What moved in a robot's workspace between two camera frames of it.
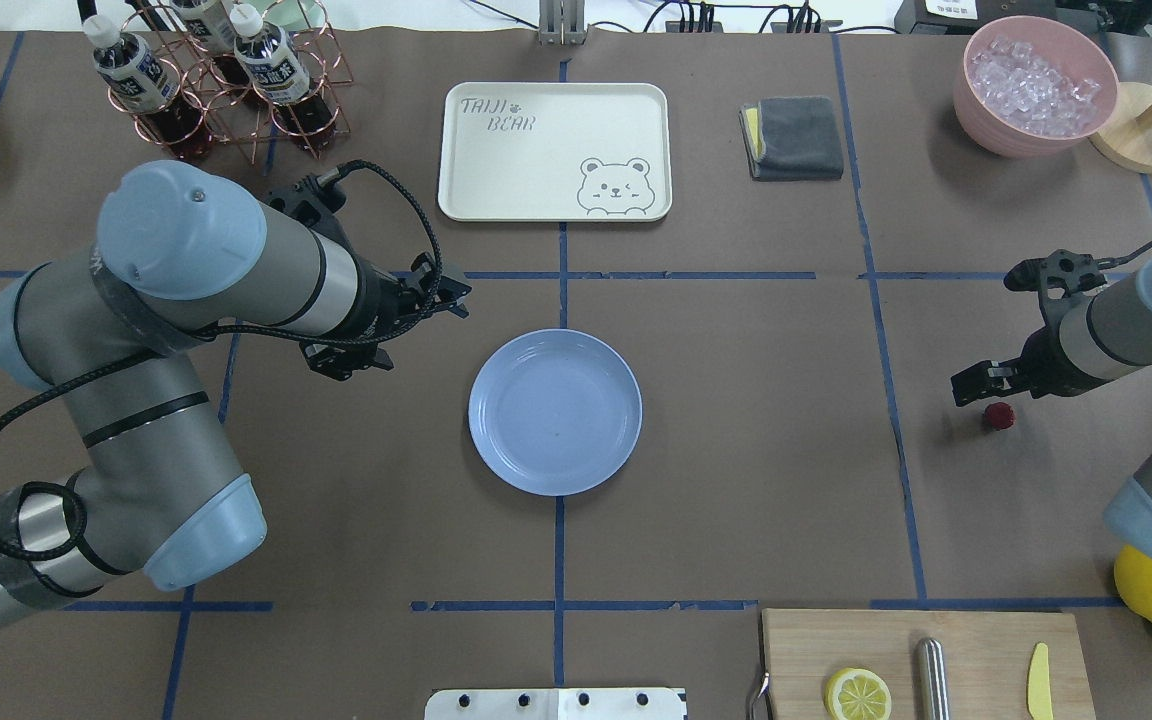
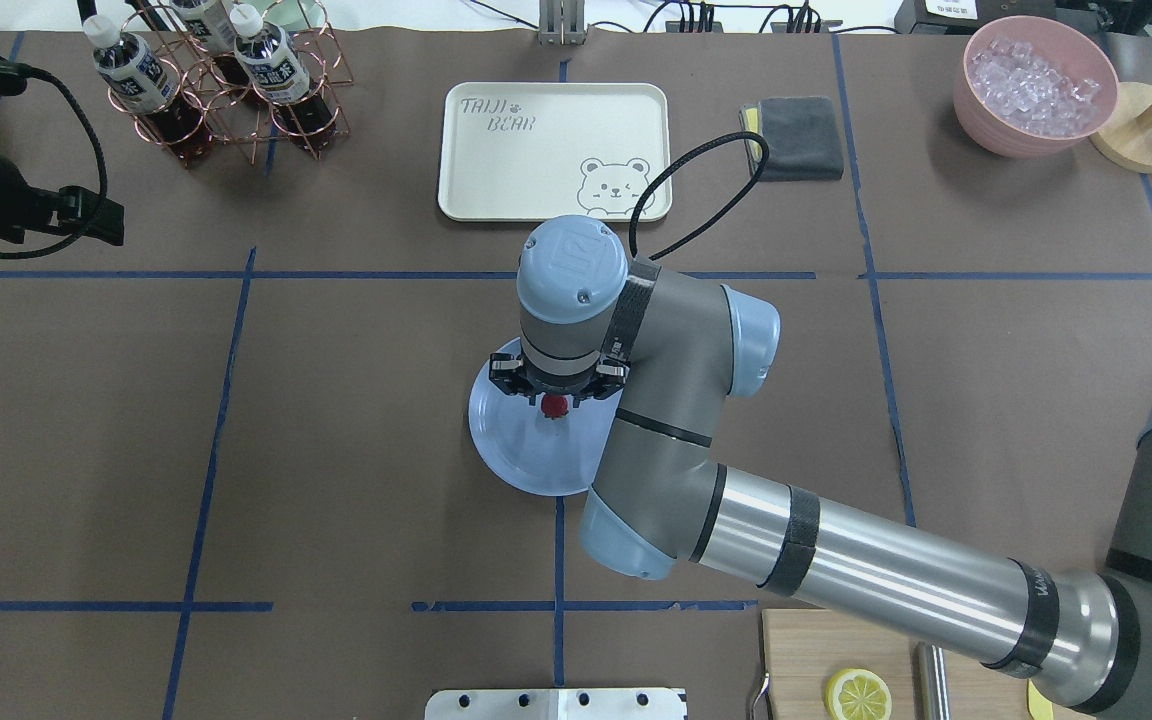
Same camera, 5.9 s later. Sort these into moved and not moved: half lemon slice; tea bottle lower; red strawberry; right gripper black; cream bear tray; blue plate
Moved: red strawberry; right gripper black
Not moved: tea bottle lower; cream bear tray; blue plate; half lemon slice
